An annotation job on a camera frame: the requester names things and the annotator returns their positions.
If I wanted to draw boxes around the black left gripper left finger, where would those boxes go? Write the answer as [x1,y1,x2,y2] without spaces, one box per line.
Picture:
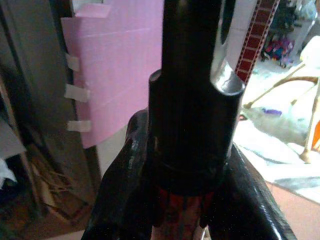
[80,110,154,240]

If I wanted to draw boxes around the black broom handle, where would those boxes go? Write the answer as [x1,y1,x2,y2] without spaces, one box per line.
[146,0,246,240]

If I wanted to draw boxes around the orange object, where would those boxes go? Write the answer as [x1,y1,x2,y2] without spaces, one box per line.
[311,124,320,152]

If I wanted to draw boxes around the dark wooden door frame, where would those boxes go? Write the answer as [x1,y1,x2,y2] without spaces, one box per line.
[0,0,102,201]

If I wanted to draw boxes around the white floor mat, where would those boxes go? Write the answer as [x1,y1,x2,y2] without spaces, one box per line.
[233,119,320,205]

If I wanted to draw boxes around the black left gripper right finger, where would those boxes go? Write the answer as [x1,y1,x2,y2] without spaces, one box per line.
[209,141,298,240]

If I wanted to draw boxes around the colourful clothes pile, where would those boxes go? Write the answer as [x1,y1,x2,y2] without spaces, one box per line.
[259,33,296,68]

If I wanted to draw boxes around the grey white paper sheet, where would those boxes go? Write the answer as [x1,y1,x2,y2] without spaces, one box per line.
[0,119,27,187]

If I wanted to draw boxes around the red brick-pattern strip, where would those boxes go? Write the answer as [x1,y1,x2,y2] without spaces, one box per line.
[235,0,281,84]

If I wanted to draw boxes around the white tape strip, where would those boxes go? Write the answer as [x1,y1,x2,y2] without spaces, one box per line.
[64,84,91,103]
[65,53,80,72]
[66,120,92,133]

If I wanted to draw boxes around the white crumpled plastic bag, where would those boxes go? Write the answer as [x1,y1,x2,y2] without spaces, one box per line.
[239,104,310,146]

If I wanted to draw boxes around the pink paper sheet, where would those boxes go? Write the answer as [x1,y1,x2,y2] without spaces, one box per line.
[60,0,165,149]

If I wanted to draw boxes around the light wooden frame stand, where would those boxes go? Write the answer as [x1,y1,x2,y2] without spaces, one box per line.
[242,61,320,165]

